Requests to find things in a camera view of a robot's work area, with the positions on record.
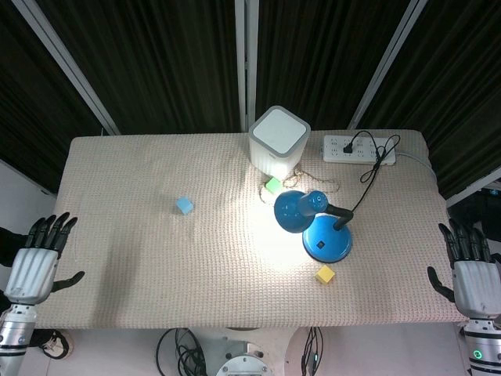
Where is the yellow cube block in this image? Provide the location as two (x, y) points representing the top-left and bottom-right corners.
(315, 264), (337, 285)

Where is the white square box container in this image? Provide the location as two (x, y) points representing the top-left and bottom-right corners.
(248, 104), (312, 178)

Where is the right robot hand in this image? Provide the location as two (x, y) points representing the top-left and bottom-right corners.
(426, 218), (501, 319)

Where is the white power strip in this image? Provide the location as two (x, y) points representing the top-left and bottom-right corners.
(322, 135), (398, 165)

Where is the black power cable with plug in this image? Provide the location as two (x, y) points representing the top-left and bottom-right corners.
(343, 130), (402, 215)

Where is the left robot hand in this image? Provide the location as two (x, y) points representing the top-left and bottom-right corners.
(3, 211), (86, 305)

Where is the light blue cube block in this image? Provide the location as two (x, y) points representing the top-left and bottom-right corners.
(175, 196), (195, 216)

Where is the beige twine string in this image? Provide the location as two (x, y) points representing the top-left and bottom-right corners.
(258, 166), (341, 204)

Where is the black cable with green light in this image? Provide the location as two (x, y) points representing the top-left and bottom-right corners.
(301, 326), (325, 376)

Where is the robot base column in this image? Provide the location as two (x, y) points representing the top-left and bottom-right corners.
(214, 327), (281, 376)

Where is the grey power strip cord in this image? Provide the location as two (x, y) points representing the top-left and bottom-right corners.
(395, 151), (442, 185)

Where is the black floor cables bundle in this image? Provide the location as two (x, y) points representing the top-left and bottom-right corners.
(155, 327), (207, 376)

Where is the beige waffle tablecloth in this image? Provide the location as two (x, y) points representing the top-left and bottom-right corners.
(34, 128), (469, 329)

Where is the blue desk lamp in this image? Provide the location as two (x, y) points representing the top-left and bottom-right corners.
(273, 190), (355, 262)

